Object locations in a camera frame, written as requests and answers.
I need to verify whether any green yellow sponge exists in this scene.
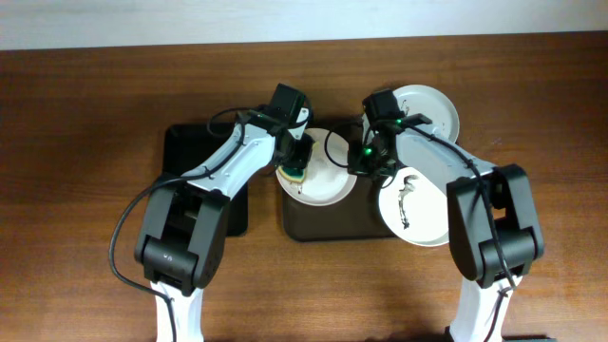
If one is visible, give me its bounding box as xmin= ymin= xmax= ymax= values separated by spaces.
xmin=276 ymin=141 xmax=317 ymax=183

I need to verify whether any white plate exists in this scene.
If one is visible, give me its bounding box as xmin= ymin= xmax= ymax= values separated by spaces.
xmin=378 ymin=167 xmax=448 ymax=247

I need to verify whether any grey plate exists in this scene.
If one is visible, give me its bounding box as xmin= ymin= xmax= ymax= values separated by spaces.
xmin=362 ymin=84 xmax=461 ymax=145

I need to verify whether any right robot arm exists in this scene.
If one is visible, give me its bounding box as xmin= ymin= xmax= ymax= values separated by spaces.
xmin=348 ymin=122 xmax=544 ymax=341

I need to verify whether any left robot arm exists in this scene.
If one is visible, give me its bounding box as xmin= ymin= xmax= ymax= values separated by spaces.
xmin=134 ymin=107 xmax=313 ymax=341

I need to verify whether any dark brown serving tray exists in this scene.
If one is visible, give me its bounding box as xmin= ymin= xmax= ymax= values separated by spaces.
xmin=281 ymin=176 xmax=396 ymax=242

